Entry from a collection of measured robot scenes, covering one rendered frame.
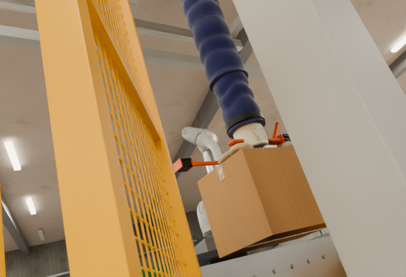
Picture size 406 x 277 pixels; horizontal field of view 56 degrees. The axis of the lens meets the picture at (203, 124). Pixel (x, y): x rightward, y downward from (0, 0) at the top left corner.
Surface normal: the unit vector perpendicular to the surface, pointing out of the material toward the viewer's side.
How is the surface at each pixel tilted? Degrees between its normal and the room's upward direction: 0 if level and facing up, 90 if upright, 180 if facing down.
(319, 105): 90
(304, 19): 90
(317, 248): 90
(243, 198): 91
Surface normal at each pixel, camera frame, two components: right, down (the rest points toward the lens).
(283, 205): 0.52, -0.49
